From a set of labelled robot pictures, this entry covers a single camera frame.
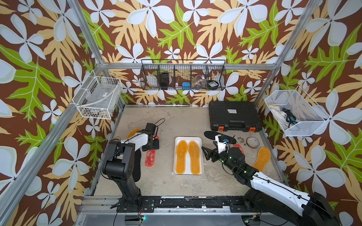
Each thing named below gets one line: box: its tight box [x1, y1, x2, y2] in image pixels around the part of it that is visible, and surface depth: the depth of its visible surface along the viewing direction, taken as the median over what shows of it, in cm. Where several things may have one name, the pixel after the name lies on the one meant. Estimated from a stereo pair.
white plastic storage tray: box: [173, 136, 205, 177], surface depth 92 cm
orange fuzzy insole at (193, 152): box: [188, 140, 201, 176], surface depth 92 cm
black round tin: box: [208, 80, 220, 88], surface depth 97 cm
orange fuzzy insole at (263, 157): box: [252, 146, 272, 172], surface depth 92 cm
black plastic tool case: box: [208, 100, 263, 133], surface depth 106 cm
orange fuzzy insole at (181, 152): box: [175, 140, 189, 175], surface depth 93 cm
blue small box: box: [181, 81, 191, 90], surface depth 96 cm
